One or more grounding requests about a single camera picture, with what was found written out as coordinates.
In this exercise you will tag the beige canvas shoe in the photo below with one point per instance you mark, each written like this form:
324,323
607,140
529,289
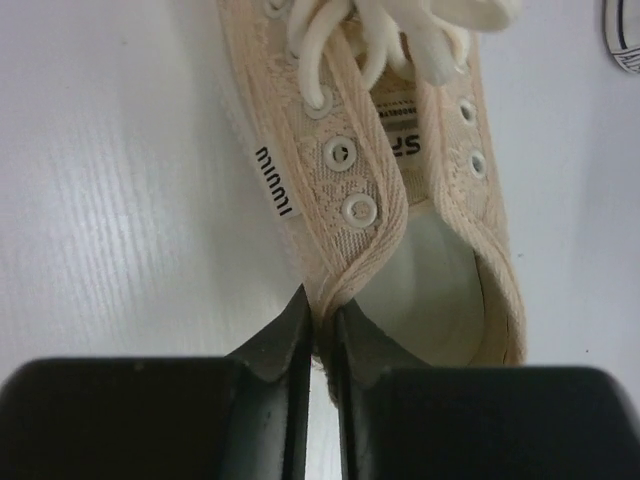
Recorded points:
367,125

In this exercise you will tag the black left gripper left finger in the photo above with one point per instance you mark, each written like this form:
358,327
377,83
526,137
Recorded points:
240,416

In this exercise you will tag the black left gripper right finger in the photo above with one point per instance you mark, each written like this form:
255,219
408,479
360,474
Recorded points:
401,418

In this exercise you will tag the grey sneaker left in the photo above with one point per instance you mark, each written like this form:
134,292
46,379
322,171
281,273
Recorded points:
621,20

